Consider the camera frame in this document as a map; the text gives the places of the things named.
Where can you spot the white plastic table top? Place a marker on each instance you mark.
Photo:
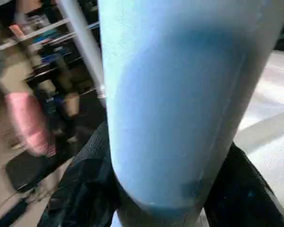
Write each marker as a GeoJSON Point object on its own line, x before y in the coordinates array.
{"type": "Point", "coordinates": [269, 106]}

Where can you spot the black floor pad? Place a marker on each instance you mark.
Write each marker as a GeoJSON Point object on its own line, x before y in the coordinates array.
{"type": "Point", "coordinates": [30, 170]}

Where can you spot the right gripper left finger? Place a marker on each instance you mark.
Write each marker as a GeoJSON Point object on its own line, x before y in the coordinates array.
{"type": "Point", "coordinates": [85, 184]}

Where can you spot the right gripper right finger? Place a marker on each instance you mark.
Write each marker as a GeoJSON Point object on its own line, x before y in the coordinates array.
{"type": "Point", "coordinates": [243, 201]}

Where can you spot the grey metal shelf rack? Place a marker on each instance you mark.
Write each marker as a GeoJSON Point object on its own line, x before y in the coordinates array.
{"type": "Point", "coordinates": [49, 23]}

